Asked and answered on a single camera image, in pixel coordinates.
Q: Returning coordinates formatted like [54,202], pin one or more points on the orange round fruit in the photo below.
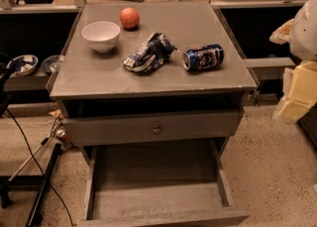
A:
[129,18]

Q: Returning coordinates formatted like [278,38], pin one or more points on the small bowl with items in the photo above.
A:
[23,65]

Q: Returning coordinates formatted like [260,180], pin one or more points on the closed grey top drawer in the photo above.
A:
[155,127]

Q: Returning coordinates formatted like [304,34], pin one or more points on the blue soda can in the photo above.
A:
[206,57]

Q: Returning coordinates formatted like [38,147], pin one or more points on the white ceramic bowl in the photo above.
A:
[102,36]

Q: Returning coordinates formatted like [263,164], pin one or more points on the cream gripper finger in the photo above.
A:
[299,92]

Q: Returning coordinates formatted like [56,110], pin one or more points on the grey wooden drawer cabinet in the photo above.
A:
[90,84]

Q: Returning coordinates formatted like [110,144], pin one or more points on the dark small dish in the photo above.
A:
[52,64]

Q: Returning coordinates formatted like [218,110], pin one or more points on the blue chip bag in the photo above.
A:
[151,55]

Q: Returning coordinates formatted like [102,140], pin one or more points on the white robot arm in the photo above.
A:
[300,32]

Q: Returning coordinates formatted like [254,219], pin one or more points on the black metal stand base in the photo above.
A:
[39,183]

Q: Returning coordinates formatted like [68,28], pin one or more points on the grey side shelf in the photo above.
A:
[269,68]

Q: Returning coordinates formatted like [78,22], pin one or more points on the open grey middle drawer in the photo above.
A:
[159,184]

